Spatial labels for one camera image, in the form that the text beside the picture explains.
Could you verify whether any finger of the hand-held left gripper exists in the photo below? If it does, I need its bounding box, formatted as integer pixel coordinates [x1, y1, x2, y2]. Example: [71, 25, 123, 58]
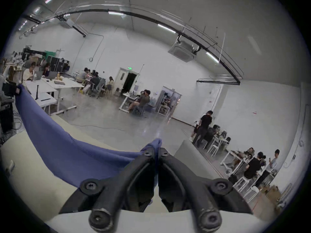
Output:
[2, 82, 21, 97]

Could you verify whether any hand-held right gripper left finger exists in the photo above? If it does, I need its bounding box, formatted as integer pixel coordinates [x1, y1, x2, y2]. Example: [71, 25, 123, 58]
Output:
[59, 148, 158, 231]

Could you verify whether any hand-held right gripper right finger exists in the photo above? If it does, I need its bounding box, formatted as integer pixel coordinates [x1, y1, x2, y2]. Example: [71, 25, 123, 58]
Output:
[158, 148, 253, 232]

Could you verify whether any blue garment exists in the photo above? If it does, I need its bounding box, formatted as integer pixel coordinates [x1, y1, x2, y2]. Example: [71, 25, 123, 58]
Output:
[15, 84, 163, 204]

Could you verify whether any group of people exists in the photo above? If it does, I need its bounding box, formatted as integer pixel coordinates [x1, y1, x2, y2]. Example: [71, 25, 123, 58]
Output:
[22, 62, 52, 82]
[242, 148, 280, 187]
[77, 67, 115, 99]
[127, 89, 151, 115]

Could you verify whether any white desk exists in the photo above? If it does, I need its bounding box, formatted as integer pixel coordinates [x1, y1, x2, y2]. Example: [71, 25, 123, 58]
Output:
[23, 79, 59, 116]
[44, 77, 84, 114]

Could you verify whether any white table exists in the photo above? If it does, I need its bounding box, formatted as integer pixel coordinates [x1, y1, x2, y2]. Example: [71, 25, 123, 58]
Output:
[207, 130, 230, 156]
[221, 150, 251, 174]

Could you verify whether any white stool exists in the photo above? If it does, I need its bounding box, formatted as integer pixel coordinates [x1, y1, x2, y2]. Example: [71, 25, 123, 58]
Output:
[233, 176, 252, 194]

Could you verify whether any white metal shelf cabinet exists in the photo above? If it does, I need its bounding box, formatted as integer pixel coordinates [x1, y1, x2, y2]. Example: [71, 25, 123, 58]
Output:
[157, 86, 182, 116]

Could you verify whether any cardboard carton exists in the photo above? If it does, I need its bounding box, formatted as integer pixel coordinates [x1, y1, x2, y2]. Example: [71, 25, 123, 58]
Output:
[266, 185, 282, 204]

